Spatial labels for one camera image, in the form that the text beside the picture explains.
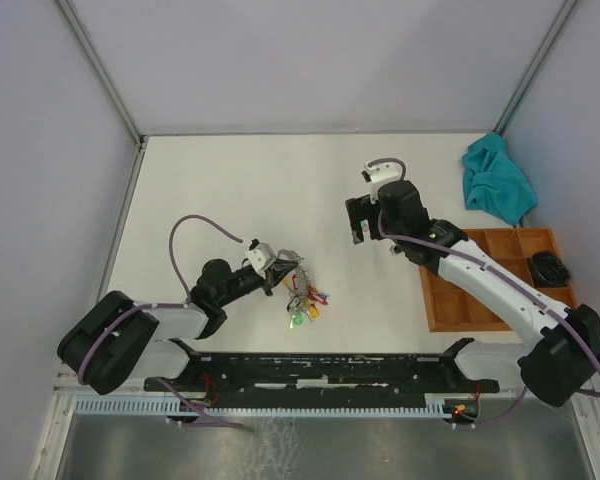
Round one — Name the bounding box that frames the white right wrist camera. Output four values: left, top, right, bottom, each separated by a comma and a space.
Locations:
362, 158, 407, 203

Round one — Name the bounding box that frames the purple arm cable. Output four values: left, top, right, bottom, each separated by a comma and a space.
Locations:
364, 157, 600, 430
77, 214, 246, 386

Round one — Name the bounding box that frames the metal keyring with coloured keys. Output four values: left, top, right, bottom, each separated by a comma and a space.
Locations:
278, 249, 329, 330

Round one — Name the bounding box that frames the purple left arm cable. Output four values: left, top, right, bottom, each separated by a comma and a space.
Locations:
77, 214, 246, 386

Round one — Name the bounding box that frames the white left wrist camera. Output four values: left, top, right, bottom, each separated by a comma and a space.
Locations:
245, 239, 277, 277

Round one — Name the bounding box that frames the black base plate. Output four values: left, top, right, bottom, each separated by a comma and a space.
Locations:
171, 352, 499, 400

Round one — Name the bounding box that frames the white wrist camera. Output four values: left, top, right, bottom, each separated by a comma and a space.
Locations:
362, 158, 407, 203
245, 239, 277, 277

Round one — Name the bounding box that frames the black cable coil right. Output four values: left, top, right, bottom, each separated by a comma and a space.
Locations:
529, 249, 572, 289

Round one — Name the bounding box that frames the teal cloth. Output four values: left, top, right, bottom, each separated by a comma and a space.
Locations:
461, 132, 538, 226

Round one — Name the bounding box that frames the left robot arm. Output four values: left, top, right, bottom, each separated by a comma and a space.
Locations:
57, 256, 301, 395

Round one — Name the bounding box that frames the grey cable duct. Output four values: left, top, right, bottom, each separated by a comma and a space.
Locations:
73, 394, 472, 420

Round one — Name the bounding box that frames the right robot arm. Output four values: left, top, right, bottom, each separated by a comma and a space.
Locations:
345, 180, 600, 407

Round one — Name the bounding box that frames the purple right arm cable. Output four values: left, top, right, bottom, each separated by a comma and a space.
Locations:
364, 157, 600, 430

